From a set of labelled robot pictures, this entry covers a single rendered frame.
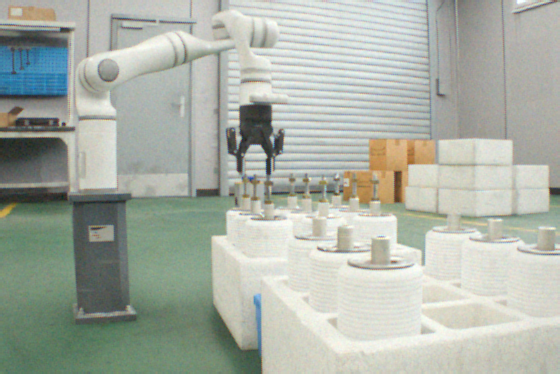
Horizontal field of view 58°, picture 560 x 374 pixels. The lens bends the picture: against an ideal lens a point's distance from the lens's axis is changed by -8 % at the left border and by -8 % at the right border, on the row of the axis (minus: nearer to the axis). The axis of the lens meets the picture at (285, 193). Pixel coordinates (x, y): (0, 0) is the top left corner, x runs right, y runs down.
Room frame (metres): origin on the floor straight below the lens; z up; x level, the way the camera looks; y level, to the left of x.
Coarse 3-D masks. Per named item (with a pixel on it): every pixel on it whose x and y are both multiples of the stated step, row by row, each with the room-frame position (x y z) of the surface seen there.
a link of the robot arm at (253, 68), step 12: (240, 24) 1.20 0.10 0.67; (252, 24) 1.20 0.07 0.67; (240, 36) 1.19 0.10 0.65; (252, 36) 1.20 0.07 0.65; (240, 48) 1.21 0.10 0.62; (240, 60) 1.22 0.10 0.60; (252, 60) 1.20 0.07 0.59; (264, 60) 1.21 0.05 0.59; (252, 72) 1.20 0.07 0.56; (264, 72) 1.21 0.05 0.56
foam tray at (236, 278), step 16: (224, 240) 1.32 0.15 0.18; (224, 256) 1.20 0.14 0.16; (240, 256) 1.08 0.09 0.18; (288, 256) 1.08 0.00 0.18; (416, 256) 1.13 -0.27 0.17; (224, 272) 1.20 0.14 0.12; (240, 272) 1.03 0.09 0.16; (256, 272) 1.03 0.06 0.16; (272, 272) 1.04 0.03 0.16; (224, 288) 1.21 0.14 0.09; (240, 288) 1.03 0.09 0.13; (256, 288) 1.03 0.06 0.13; (224, 304) 1.21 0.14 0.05; (240, 304) 1.03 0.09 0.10; (224, 320) 1.22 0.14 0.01; (240, 320) 1.03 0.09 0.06; (256, 320) 1.03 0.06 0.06; (240, 336) 1.03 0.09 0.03; (256, 336) 1.03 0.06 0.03
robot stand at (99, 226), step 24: (72, 192) 1.28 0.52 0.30; (120, 192) 1.27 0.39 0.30; (72, 216) 1.24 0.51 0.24; (96, 216) 1.20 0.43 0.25; (120, 216) 1.24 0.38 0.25; (96, 240) 1.20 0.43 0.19; (120, 240) 1.23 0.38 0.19; (96, 264) 1.20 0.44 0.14; (120, 264) 1.23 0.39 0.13; (96, 288) 1.20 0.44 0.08; (120, 288) 1.22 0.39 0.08; (96, 312) 1.20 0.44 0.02; (120, 312) 1.22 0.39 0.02
